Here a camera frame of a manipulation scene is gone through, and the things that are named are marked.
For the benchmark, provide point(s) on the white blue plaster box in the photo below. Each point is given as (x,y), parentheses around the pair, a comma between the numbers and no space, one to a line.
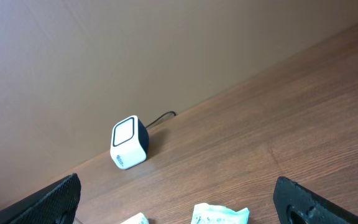
(139,218)

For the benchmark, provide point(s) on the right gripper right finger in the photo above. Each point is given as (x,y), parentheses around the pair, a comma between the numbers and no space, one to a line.
(297,204)

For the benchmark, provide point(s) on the teal tissue pack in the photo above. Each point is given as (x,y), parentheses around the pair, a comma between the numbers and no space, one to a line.
(204,213)

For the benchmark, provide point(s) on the white barcode scanner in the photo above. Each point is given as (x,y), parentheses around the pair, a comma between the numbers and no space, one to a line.
(129,143)

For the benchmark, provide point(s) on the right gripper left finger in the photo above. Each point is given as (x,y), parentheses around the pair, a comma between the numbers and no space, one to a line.
(54,204)

